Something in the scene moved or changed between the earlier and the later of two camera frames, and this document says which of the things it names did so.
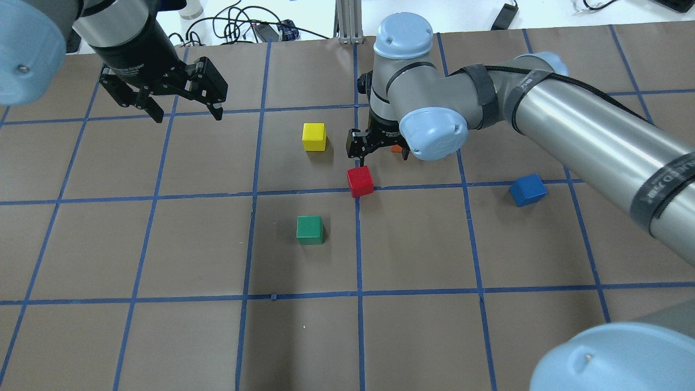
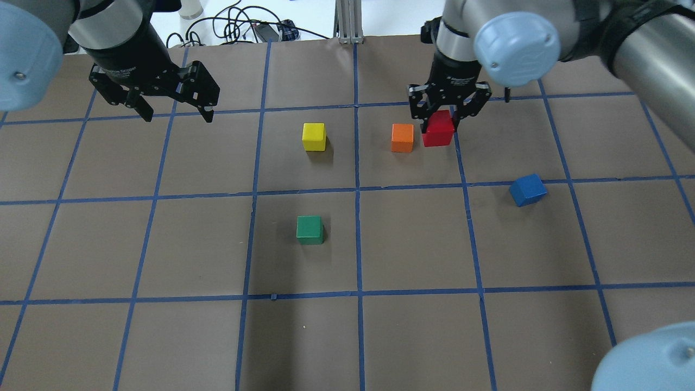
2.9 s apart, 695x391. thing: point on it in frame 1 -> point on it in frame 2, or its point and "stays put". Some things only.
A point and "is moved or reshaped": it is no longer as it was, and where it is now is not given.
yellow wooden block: x=314 y=137 stays put
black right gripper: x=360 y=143 -> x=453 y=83
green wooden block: x=309 y=230 stays put
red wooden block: x=360 y=181 is moved or reshaped
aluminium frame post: x=348 y=21 stays put
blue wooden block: x=526 y=190 stays put
